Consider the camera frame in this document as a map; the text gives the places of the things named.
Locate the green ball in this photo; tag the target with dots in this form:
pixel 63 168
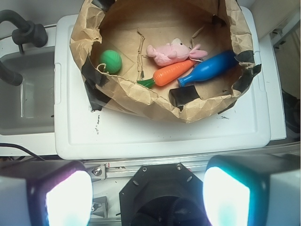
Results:
pixel 112 61

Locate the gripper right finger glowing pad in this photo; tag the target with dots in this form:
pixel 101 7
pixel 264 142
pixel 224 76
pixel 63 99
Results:
pixel 253 190

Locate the white plastic bin lid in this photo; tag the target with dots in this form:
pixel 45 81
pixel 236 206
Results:
pixel 81 133

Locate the blue toy bottle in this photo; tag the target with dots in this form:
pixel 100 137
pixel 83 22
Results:
pixel 210 68

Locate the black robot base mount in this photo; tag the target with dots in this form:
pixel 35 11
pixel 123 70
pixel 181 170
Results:
pixel 163 195

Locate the black faucet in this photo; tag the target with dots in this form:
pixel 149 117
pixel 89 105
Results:
pixel 25 32

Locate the pink plush bunny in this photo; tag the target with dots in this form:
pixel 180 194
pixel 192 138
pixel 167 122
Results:
pixel 174 52

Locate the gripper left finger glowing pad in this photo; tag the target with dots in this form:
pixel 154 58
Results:
pixel 45 193

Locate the brown paper bag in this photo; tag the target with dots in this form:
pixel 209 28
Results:
pixel 130 26

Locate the metal corner bracket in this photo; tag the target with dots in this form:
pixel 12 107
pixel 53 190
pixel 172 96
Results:
pixel 100 207

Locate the aluminium extrusion rail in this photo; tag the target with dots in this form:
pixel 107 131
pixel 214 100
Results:
pixel 118 168

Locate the orange toy carrot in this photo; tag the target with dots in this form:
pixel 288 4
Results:
pixel 167 74

